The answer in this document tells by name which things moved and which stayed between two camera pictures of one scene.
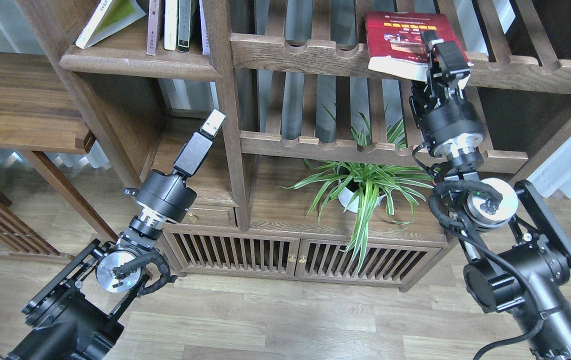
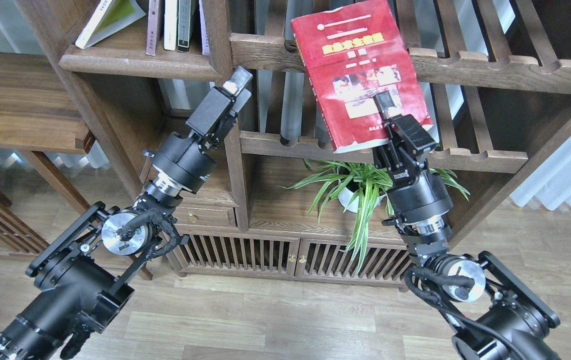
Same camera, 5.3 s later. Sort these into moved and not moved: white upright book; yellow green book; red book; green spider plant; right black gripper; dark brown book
Moved: red book; right black gripper
Not moved: yellow green book; green spider plant; dark brown book; white upright book
